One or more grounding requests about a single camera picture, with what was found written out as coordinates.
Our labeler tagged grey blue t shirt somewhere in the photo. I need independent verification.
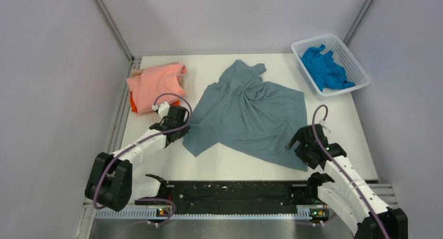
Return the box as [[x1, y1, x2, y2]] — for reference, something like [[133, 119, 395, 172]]
[[183, 60, 307, 171]]

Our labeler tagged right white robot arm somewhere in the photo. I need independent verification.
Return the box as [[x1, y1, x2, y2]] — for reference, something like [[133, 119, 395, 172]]
[[285, 124, 408, 238]]

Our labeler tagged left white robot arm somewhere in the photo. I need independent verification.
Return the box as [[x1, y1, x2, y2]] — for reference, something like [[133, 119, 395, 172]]
[[85, 102, 192, 211]]

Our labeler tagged pink folded t shirt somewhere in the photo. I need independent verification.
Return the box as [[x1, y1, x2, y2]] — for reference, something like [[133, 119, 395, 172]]
[[126, 63, 187, 114]]

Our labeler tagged orange folded t shirt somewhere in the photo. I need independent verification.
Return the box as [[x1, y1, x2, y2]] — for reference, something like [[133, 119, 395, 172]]
[[130, 92, 180, 113]]

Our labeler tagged right controller board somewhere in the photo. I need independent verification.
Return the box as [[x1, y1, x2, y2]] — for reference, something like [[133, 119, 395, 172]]
[[309, 209, 329, 223]]

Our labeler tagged controller board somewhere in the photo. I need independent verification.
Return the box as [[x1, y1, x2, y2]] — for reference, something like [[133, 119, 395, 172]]
[[148, 206, 174, 219], [309, 209, 329, 223]]

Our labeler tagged bright blue t shirt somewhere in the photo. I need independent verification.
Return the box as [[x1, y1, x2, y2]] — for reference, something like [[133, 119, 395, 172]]
[[301, 44, 355, 92]]

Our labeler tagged white plastic basket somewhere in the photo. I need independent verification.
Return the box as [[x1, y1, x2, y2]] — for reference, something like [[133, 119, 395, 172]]
[[291, 34, 370, 97]]

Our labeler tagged left controller board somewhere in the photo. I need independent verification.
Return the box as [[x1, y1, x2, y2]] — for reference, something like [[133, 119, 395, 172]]
[[148, 206, 174, 219]]

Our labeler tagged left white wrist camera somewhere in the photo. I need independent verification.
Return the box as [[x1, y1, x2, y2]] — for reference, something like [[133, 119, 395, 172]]
[[151, 101, 170, 119]]

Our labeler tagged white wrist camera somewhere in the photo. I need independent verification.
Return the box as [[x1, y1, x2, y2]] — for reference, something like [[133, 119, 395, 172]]
[[151, 101, 170, 119], [318, 119, 331, 133]]

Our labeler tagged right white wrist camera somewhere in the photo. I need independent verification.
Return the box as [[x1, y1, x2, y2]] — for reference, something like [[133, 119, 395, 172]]
[[318, 119, 331, 133]]

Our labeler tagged white cable duct strip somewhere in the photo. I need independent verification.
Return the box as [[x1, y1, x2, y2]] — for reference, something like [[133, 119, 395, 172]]
[[95, 205, 327, 221]]

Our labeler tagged left aluminium frame rail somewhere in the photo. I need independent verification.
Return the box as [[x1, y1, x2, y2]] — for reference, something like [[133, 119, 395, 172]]
[[104, 56, 143, 153]]

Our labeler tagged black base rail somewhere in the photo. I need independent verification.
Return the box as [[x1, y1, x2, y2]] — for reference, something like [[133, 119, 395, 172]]
[[130, 180, 326, 215]]

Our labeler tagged left corner frame post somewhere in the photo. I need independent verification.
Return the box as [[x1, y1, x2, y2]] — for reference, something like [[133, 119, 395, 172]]
[[93, 0, 134, 62]]

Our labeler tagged corner frame post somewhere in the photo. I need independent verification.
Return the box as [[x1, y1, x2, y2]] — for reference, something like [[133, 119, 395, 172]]
[[343, 0, 375, 45], [93, 0, 134, 62]]

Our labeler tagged right corner frame post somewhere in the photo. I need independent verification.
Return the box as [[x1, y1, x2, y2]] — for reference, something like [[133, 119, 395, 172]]
[[343, 0, 375, 45]]

